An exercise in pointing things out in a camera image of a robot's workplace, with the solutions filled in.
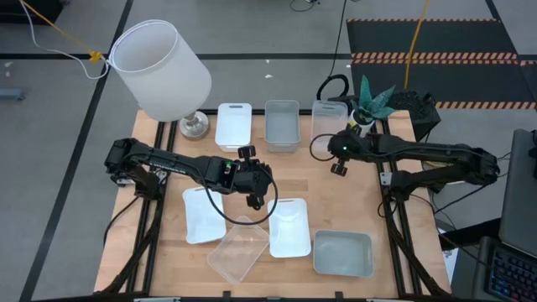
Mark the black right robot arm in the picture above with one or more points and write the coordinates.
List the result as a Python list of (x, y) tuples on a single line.
[(419, 151)]

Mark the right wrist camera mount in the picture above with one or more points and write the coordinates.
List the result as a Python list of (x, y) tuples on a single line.
[(371, 147)]

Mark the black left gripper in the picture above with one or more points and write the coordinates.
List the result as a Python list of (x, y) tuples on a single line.
[(253, 180)]

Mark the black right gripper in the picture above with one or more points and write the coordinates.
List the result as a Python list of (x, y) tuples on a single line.
[(348, 147)]

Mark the white shade table lamp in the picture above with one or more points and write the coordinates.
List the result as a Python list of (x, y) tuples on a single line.
[(163, 71)]

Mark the clear plastic basket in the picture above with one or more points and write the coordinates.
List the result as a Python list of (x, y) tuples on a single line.
[(329, 119), (235, 256)]

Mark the white printed paper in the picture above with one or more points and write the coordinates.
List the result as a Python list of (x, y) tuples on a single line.
[(449, 260)]

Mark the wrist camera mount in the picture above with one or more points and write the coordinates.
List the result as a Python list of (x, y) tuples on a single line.
[(371, 147), (228, 180)]

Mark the potted plant white pot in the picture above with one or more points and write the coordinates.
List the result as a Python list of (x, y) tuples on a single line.
[(371, 102)]

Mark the white plastic basket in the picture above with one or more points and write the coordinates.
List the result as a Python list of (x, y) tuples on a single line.
[(203, 226), (289, 230), (233, 126)]

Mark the black mesh box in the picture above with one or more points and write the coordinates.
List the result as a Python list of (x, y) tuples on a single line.
[(415, 109)]

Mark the gray plastic basket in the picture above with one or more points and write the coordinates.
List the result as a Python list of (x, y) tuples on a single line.
[(282, 126), (342, 253)]

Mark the black aluminium extrusion frame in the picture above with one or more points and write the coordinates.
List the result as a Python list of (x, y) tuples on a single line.
[(172, 134)]

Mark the black hazard-striped floor mat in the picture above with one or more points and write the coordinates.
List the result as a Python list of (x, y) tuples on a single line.
[(461, 79)]

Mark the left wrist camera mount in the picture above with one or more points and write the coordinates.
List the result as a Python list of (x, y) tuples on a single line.
[(228, 180)]

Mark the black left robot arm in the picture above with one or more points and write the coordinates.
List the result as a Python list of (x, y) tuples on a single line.
[(168, 161)]

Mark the gray floor block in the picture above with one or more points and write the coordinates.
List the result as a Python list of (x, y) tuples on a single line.
[(10, 94)]

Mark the gray laptop backlit keyboard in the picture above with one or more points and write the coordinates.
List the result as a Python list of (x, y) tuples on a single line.
[(520, 189)]

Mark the black cabinet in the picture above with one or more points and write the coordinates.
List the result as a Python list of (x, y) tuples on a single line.
[(46, 8)]

